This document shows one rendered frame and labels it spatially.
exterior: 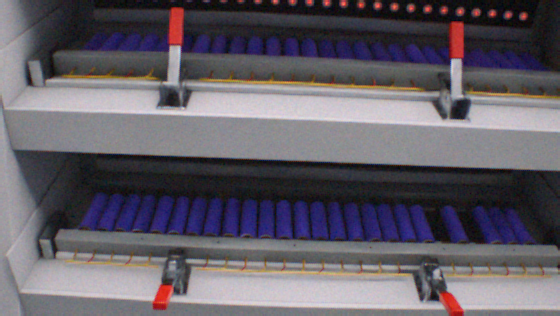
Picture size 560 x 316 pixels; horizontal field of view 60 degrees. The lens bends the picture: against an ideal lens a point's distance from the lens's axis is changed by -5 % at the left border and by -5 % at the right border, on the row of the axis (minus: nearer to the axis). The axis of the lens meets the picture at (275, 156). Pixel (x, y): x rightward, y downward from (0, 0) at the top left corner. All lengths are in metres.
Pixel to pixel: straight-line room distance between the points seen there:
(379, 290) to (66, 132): 0.35
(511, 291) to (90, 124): 0.46
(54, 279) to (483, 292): 0.45
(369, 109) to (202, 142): 0.16
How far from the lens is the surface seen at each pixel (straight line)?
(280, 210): 0.60
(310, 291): 0.53
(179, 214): 0.60
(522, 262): 0.62
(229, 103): 0.48
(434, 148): 0.50
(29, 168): 0.57
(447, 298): 0.51
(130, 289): 0.54
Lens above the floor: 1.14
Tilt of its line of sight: 13 degrees down
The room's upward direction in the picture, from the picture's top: 2 degrees clockwise
